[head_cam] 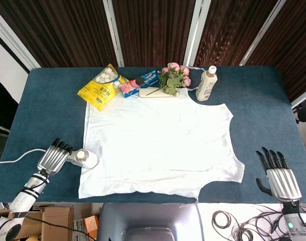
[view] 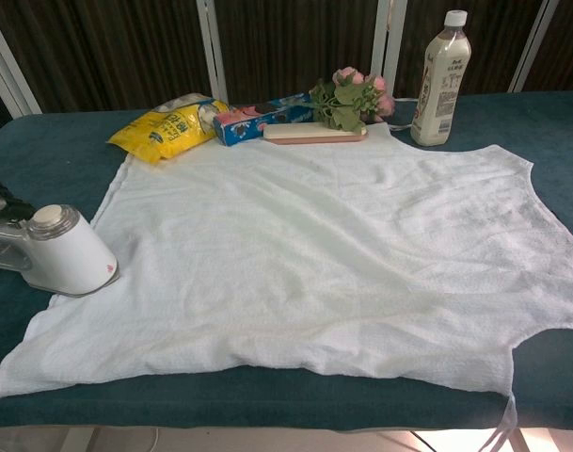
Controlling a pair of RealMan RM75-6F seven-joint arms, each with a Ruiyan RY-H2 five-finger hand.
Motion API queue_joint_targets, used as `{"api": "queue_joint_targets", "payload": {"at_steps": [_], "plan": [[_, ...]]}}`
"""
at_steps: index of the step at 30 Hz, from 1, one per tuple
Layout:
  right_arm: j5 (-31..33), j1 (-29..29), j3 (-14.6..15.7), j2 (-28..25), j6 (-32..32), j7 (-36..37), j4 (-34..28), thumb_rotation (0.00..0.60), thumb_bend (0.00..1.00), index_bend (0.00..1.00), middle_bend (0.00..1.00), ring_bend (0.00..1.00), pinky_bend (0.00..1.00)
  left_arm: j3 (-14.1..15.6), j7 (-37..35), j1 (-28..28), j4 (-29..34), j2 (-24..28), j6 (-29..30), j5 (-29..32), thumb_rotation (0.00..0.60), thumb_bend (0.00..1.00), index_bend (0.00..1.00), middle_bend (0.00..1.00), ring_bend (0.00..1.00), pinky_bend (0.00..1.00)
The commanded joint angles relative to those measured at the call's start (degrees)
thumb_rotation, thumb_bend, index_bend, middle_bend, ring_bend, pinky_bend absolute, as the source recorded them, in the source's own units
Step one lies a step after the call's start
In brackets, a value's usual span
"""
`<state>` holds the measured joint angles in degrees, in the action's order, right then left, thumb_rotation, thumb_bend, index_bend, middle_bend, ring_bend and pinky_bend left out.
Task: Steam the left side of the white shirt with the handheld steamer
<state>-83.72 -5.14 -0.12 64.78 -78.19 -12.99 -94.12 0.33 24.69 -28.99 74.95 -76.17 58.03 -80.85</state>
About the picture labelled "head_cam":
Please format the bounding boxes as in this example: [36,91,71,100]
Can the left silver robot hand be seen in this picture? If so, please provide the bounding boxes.
[37,138,73,176]

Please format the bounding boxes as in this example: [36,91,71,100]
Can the beige bottle brown cap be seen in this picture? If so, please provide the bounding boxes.
[195,65,218,102]

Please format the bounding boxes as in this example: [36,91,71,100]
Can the dark blue table cloth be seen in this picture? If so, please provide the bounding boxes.
[0,65,306,204]

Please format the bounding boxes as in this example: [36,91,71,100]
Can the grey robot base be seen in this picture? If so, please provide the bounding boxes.
[95,202,205,241]

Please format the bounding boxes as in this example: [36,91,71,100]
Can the white oval tray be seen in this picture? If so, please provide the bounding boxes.
[138,87,180,98]

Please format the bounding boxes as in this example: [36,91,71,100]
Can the blue pink cookie box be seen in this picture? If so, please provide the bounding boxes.
[119,70,160,99]

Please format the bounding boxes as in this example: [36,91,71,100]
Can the yellow snack bag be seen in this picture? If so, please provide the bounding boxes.
[77,63,130,112]

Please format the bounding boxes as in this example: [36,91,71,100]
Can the tangled dark cables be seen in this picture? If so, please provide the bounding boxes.
[230,203,306,241]

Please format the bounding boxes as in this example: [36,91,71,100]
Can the white sleeveless shirt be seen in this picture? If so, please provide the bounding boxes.
[78,88,245,200]

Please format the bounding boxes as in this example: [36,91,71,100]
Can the orange small box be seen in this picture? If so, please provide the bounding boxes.
[83,215,99,239]

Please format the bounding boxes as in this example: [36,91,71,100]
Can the pink rose bouquet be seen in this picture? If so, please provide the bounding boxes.
[146,62,192,96]

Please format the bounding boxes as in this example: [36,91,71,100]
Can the dark folding screen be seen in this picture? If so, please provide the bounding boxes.
[0,0,306,108]

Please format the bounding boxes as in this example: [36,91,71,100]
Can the white power cable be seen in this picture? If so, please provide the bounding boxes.
[0,148,47,164]

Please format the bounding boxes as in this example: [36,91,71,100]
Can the white electric iron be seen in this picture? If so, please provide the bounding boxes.
[66,149,99,169]

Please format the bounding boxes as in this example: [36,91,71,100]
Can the brown cardboard box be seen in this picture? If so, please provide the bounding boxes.
[0,205,75,241]

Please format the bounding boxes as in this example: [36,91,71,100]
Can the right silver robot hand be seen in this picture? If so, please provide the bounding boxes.
[255,147,302,202]

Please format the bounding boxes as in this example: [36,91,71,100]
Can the coiled brown cable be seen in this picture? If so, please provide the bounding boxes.
[212,210,233,229]

